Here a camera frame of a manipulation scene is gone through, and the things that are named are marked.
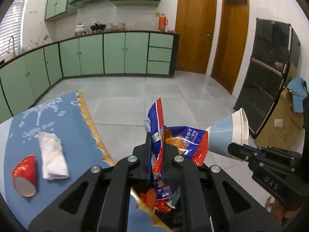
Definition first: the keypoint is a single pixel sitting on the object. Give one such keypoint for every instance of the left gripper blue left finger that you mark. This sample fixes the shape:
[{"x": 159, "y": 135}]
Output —
[{"x": 149, "y": 154}]

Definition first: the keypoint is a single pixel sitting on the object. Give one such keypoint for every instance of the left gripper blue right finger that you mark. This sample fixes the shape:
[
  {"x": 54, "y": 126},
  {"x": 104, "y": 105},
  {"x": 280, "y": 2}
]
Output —
[{"x": 162, "y": 158}]

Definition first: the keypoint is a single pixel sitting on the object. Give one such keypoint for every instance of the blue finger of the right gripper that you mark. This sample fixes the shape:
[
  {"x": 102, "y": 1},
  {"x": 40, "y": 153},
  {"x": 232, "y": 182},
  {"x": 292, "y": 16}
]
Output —
[{"x": 251, "y": 150}]

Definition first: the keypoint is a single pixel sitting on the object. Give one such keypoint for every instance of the blue cracker snack bag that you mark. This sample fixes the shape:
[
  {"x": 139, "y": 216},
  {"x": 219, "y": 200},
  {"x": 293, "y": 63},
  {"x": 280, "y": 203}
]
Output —
[{"x": 191, "y": 143}]

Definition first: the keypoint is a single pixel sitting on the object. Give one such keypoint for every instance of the light blue paper cup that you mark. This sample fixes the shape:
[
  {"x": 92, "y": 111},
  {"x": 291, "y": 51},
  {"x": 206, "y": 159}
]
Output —
[{"x": 231, "y": 129}]

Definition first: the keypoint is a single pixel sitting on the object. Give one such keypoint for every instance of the green white carton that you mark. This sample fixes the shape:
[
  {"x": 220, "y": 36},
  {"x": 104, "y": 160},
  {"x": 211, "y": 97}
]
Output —
[{"x": 174, "y": 199}]

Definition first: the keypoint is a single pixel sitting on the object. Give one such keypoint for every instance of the red plastic bag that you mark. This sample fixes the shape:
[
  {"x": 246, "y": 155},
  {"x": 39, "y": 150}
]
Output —
[{"x": 161, "y": 206}]

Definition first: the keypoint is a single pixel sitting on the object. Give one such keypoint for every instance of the white paper towel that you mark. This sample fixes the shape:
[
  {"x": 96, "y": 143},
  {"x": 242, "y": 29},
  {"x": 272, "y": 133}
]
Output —
[{"x": 54, "y": 165}]

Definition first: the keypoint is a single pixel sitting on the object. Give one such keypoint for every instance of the red paper cup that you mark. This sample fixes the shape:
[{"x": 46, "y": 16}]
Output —
[{"x": 24, "y": 176}]

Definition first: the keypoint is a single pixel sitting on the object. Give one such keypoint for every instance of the blue red snack wrapper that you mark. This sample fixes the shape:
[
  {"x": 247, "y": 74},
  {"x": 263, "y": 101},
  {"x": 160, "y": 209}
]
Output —
[{"x": 154, "y": 123}]

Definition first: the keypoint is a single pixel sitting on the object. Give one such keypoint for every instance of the orange foam net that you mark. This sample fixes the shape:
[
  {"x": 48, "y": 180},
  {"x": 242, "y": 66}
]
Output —
[{"x": 149, "y": 198}]

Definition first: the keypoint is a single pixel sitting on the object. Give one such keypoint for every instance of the black trash bin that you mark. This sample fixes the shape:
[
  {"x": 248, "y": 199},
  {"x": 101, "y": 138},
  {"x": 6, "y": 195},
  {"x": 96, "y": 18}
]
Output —
[{"x": 179, "y": 199}]

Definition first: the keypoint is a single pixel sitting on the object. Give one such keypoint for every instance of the green lower kitchen cabinets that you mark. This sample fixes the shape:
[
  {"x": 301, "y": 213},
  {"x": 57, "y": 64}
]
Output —
[{"x": 26, "y": 78}]

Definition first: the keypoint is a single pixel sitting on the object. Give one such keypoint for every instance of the person right hand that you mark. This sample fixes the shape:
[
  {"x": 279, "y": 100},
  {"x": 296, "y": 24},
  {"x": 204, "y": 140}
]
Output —
[{"x": 281, "y": 214}]

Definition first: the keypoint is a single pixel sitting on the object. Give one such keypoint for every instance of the cardboard box by cabinet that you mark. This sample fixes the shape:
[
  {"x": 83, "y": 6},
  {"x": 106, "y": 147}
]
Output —
[{"x": 284, "y": 125}]

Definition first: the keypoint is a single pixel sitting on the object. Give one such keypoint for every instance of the blue cloth on box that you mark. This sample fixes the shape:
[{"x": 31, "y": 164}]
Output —
[{"x": 298, "y": 88}]

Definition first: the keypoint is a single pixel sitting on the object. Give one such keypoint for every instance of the wooden door right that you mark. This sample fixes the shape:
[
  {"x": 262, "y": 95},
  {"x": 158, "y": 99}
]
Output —
[{"x": 231, "y": 42}]

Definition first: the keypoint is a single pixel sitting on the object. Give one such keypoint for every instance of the wooden door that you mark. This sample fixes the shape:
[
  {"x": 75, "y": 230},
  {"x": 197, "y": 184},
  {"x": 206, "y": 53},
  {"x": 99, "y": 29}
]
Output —
[
  {"x": 231, "y": 42},
  {"x": 195, "y": 23}
]

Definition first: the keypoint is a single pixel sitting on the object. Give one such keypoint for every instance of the black glass cabinet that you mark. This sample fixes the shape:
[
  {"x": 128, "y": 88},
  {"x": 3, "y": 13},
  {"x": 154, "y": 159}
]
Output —
[{"x": 276, "y": 49}]

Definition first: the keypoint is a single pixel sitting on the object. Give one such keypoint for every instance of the orange thermos flask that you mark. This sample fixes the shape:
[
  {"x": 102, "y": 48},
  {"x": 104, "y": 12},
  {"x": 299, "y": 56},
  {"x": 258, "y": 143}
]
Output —
[{"x": 162, "y": 22}]

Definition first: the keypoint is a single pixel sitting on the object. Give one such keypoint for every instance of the black wok pan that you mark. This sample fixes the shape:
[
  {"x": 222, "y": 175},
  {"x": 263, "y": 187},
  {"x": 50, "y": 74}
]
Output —
[{"x": 97, "y": 27}]

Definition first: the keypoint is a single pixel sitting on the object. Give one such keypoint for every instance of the wooden door left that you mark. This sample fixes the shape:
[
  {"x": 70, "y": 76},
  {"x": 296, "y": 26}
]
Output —
[{"x": 195, "y": 23}]

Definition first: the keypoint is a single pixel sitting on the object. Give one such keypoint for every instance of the white cooking pot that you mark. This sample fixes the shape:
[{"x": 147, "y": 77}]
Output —
[{"x": 80, "y": 30}]

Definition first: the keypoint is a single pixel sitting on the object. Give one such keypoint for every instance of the chrome sink faucet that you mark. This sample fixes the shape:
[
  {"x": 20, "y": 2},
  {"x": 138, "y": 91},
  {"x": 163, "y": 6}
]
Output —
[{"x": 11, "y": 46}]

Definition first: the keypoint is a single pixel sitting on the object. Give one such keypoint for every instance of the white window blinds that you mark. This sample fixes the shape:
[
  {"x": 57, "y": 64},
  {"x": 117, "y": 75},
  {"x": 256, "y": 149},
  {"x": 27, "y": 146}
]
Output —
[{"x": 12, "y": 25}]

